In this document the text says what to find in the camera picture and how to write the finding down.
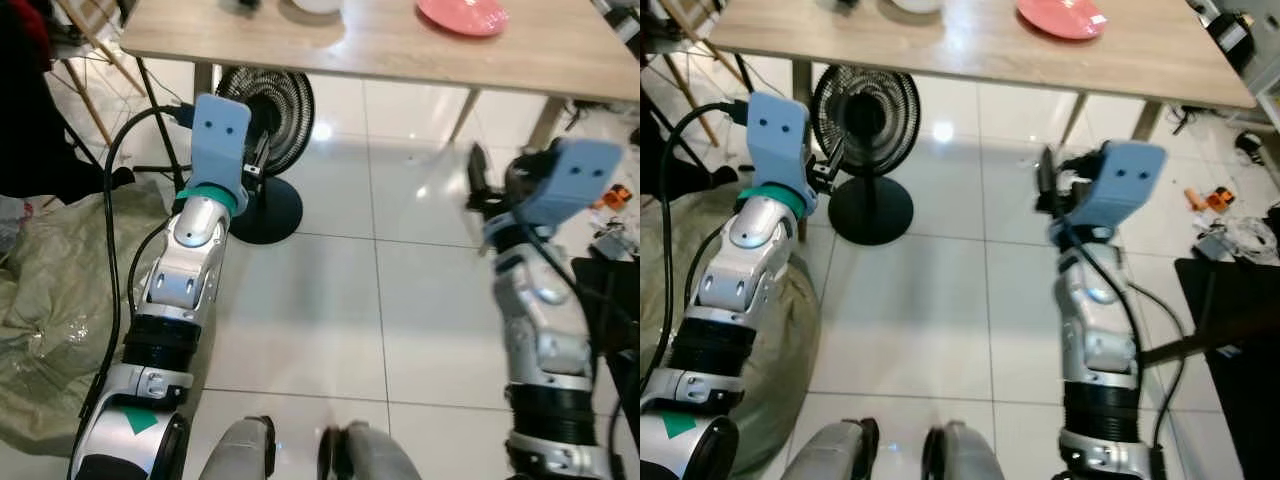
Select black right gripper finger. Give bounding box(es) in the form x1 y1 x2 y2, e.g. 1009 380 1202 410
1038 145 1061 216
468 143 493 209

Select light wooden table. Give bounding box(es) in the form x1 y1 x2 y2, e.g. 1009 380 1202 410
700 0 1256 151
120 0 641 151

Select wooden stand legs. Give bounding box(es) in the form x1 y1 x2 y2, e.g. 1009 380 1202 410
55 0 121 146
655 0 723 146

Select pink plate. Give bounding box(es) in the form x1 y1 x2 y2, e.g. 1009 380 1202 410
417 0 509 38
1017 0 1108 41

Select greenish woven sack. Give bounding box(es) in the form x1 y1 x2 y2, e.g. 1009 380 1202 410
0 180 216 456
640 185 821 476

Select black hanging garment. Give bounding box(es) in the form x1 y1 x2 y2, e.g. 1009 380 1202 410
0 0 136 201

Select black floor mat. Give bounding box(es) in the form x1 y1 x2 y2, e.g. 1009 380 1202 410
1175 255 1280 480

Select grey left robot leg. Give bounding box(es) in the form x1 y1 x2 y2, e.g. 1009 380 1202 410
200 415 278 480
780 418 881 480

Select grey robot leg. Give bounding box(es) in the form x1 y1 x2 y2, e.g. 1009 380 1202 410
922 420 1021 480
320 420 426 480
780 418 881 480
200 415 278 480

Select grey right robot leg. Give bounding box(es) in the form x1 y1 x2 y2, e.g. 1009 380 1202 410
922 420 1021 480
320 420 426 480

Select light blue left wrist camera mount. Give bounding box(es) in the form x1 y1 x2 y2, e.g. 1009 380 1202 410
188 94 253 201
745 92 813 196

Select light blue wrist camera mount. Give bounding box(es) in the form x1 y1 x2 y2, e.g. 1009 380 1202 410
1075 141 1168 229
515 138 625 226
745 92 813 196
188 94 253 201

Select light blue right wrist camera mount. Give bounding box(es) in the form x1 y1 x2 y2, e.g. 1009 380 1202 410
515 138 625 226
1075 141 1168 229

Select black pedestal fan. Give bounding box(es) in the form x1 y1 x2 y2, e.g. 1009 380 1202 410
215 67 316 246
810 65 921 246

